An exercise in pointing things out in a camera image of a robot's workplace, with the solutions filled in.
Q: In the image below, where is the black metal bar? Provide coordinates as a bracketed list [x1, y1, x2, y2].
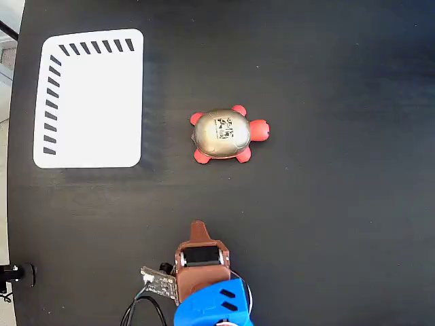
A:
[0, 20, 20, 41]

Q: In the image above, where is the white slotted tray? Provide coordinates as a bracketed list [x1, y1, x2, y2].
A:
[33, 28, 145, 169]

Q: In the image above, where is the red turtle toy gold shell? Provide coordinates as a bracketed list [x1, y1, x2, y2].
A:
[189, 104, 271, 165]

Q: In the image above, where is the black camera cable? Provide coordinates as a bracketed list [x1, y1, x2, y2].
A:
[119, 284, 168, 326]

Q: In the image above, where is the black table clamp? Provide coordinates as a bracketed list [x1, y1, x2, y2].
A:
[0, 262, 37, 303]

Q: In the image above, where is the green camera circuit board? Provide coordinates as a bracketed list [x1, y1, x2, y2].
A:
[140, 261, 178, 305]

